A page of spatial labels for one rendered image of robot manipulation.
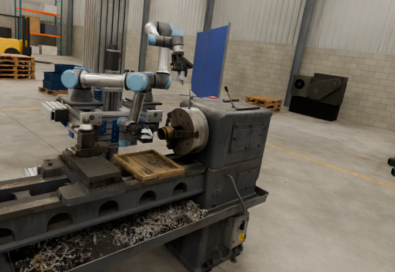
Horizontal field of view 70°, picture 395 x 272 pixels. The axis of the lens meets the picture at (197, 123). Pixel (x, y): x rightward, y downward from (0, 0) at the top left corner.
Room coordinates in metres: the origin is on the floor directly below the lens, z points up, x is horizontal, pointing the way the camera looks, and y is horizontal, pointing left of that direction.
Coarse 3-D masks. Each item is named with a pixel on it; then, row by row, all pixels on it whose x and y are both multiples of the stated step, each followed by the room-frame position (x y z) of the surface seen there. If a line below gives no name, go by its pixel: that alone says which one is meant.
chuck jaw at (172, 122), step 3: (174, 111) 1.86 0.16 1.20; (168, 114) 1.83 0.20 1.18; (171, 114) 1.82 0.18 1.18; (174, 114) 1.83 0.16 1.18; (168, 117) 1.83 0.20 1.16; (171, 117) 1.81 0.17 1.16; (174, 117) 1.82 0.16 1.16; (168, 120) 1.80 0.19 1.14; (171, 120) 1.79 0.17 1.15; (174, 120) 1.80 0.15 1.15; (177, 120) 1.82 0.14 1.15; (168, 123) 1.76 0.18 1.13; (171, 123) 1.77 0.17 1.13; (174, 123) 1.79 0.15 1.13; (177, 123) 1.81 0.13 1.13; (171, 126) 1.76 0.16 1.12; (174, 126) 1.78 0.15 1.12; (177, 126) 1.80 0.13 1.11
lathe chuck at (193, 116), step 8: (176, 112) 1.83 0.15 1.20; (184, 112) 1.78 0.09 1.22; (192, 112) 1.78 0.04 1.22; (184, 120) 1.77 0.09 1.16; (192, 120) 1.72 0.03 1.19; (200, 120) 1.76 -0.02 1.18; (176, 128) 1.84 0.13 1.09; (184, 128) 1.76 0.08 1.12; (192, 128) 1.71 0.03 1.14; (200, 128) 1.73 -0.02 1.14; (200, 136) 1.72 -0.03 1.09; (176, 144) 1.80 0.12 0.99; (184, 144) 1.75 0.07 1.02; (192, 144) 1.69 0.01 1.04; (200, 144) 1.74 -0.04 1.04; (176, 152) 1.80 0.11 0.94; (184, 152) 1.74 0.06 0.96; (192, 152) 1.75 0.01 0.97
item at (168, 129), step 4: (160, 128) 1.70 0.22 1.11; (164, 128) 1.71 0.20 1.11; (168, 128) 1.71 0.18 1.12; (172, 128) 1.75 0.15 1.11; (160, 132) 1.73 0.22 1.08; (164, 132) 1.68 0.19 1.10; (168, 132) 1.69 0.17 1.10; (172, 132) 1.71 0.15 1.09; (160, 136) 1.72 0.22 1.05; (164, 136) 1.68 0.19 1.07; (168, 136) 1.69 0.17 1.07; (172, 136) 1.71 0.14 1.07
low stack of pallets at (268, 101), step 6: (246, 96) 9.49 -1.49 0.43; (252, 96) 9.68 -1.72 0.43; (258, 96) 9.86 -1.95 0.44; (264, 96) 10.11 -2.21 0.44; (246, 102) 9.48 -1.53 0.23; (252, 102) 9.33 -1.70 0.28; (258, 102) 9.28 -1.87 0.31; (264, 102) 9.61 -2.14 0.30; (270, 102) 9.89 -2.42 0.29; (270, 108) 9.34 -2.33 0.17; (276, 108) 9.69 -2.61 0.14
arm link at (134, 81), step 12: (72, 72) 1.76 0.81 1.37; (84, 72) 1.80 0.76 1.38; (132, 72) 1.81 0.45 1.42; (72, 84) 1.76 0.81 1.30; (84, 84) 1.79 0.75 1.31; (96, 84) 1.79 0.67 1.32; (108, 84) 1.78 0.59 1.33; (120, 84) 1.78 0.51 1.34; (132, 84) 1.75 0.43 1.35; (144, 84) 1.76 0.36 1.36
